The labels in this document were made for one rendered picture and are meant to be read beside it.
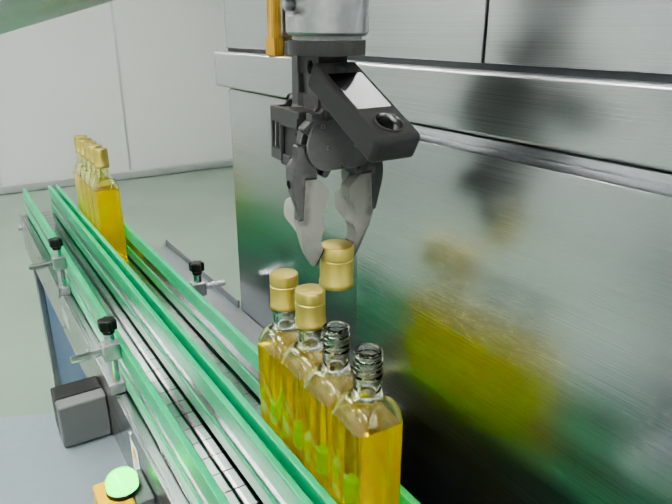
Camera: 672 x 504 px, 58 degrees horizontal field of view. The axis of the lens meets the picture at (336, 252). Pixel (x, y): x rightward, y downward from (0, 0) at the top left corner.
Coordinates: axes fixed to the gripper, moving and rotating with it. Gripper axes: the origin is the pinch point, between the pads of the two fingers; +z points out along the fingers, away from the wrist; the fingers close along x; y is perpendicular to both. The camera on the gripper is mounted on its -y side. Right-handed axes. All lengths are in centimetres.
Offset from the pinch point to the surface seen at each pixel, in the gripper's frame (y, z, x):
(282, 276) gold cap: 10.3, 6.3, 1.1
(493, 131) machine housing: -6.7, -12.0, -13.1
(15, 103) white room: 578, 54, -6
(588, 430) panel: -22.1, 11.7, -12.9
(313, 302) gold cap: 3.9, 7.1, 0.5
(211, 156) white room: 584, 121, -188
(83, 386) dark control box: 53, 40, 20
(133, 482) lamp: 22.6, 38.3, 18.6
